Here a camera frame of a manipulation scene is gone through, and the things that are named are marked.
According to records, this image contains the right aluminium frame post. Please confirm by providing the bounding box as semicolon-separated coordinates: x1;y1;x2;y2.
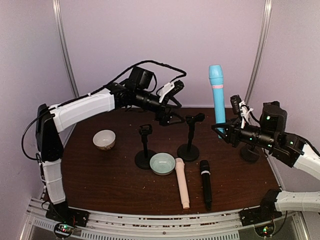
245;0;273;104

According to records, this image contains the green ceramic bowl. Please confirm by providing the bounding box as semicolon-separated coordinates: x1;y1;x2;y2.
149;152;176;176

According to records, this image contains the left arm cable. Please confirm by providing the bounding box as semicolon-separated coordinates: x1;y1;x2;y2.
21;59;188;161

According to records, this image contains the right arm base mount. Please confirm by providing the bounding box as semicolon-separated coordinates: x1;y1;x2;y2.
238;206;283;239

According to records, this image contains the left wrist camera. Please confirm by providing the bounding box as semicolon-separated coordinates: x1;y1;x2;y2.
158;80;185;103

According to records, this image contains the blue toy microphone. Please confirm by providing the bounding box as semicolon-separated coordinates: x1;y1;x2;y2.
208;64;226;124

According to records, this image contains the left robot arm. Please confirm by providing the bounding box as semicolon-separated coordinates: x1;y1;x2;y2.
35;65;187;219

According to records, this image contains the aluminium frame post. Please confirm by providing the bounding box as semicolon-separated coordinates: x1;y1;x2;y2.
245;0;273;104
52;0;80;100

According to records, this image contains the pink toy microphone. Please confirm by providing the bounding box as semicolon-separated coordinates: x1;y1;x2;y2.
175;157;190;210

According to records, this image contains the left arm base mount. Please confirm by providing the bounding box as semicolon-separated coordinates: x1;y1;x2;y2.
45;205;90;240

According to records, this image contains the black microphone stand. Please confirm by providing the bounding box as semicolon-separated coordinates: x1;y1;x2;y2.
134;124;156;170
239;101;287;163
177;113;205;162

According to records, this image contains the left aluminium frame post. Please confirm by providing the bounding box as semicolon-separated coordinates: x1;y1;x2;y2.
52;0;80;100

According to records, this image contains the black microphone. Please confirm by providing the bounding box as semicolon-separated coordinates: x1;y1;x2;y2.
200;159;212;211

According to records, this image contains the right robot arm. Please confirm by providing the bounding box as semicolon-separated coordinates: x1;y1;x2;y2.
211;101;320;212

